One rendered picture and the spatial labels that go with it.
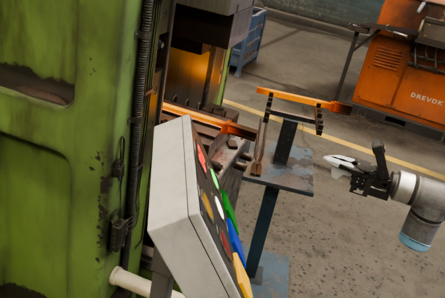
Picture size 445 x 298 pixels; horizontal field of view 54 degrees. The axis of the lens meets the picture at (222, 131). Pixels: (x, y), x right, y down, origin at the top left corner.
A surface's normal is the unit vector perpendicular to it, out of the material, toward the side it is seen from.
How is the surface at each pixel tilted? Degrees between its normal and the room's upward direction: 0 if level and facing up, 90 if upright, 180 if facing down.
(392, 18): 90
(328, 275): 0
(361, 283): 0
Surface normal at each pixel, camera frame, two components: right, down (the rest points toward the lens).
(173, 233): 0.11, 0.45
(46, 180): -0.32, 0.36
